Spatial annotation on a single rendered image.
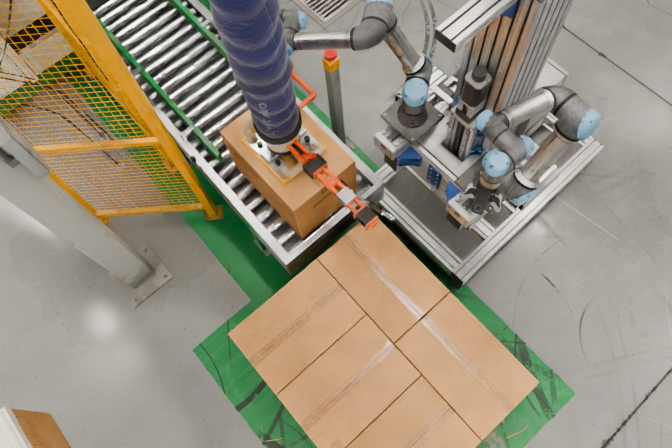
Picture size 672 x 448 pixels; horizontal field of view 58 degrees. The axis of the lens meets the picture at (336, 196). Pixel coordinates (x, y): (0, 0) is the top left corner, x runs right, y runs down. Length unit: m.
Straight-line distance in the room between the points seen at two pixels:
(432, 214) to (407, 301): 0.72
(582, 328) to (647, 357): 0.38
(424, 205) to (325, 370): 1.20
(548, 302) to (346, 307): 1.31
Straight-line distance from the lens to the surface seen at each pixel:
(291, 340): 3.12
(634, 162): 4.36
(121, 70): 2.63
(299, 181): 2.93
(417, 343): 3.10
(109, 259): 3.53
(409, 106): 2.82
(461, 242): 3.62
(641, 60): 4.81
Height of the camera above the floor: 3.60
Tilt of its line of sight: 66 degrees down
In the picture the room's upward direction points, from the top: 8 degrees counter-clockwise
